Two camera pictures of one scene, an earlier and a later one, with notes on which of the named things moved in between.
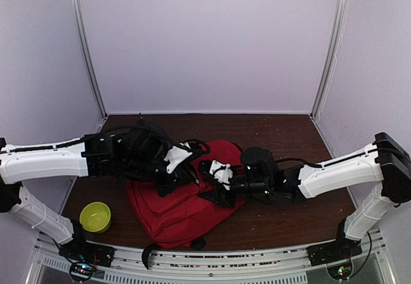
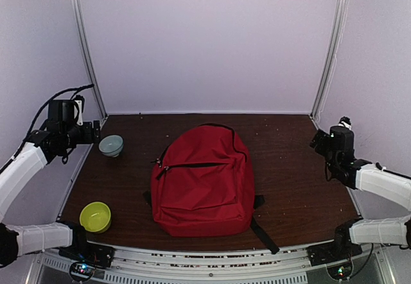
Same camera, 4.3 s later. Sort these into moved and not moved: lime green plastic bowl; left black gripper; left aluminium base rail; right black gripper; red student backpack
Moved: left black gripper; right black gripper; red student backpack
Not moved: lime green plastic bowl; left aluminium base rail
